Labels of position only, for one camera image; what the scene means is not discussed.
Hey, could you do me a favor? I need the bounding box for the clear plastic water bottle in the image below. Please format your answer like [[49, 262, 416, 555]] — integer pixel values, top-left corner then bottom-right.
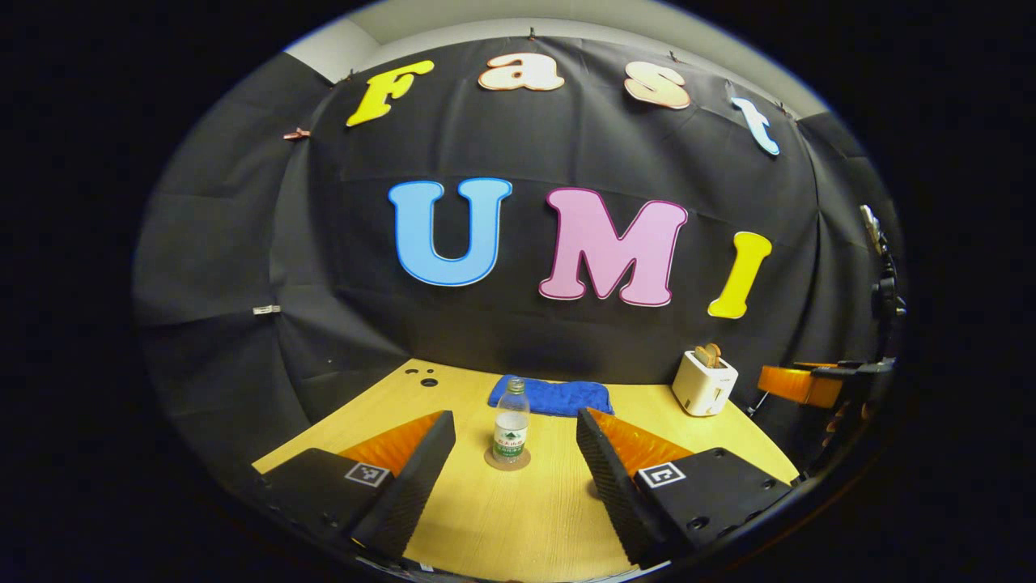
[[492, 377, 532, 465]]

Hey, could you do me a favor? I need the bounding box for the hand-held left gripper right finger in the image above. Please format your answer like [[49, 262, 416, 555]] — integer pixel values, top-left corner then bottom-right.
[[575, 407, 796, 572]]

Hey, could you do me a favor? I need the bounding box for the black metal stand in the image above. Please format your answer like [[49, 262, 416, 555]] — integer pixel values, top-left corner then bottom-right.
[[860, 204, 907, 361]]

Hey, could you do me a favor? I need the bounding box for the white toaster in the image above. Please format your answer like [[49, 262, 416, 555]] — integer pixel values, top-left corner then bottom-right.
[[673, 350, 740, 418]]

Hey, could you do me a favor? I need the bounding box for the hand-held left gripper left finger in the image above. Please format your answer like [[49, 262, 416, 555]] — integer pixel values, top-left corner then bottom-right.
[[247, 410, 457, 561]]

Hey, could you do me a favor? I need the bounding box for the round brown coaster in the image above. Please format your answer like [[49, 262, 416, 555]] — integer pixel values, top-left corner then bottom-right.
[[484, 444, 533, 472]]

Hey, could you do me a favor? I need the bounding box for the folded blue towel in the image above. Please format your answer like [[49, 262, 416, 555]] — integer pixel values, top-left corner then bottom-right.
[[487, 373, 614, 419]]

